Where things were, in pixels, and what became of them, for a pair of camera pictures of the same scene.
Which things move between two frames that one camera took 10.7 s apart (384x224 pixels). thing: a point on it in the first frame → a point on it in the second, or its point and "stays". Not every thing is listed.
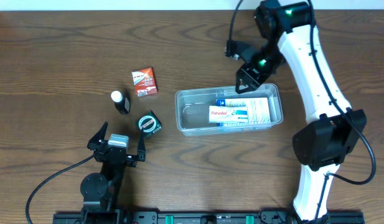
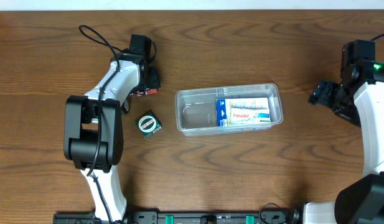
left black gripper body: [108, 169] → [154, 82]
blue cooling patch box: [258, 111] stays
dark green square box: [149, 122] stays
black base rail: [202, 218] stays
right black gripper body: [252, 72] → [321, 93]
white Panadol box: [228, 114] → [250, 115]
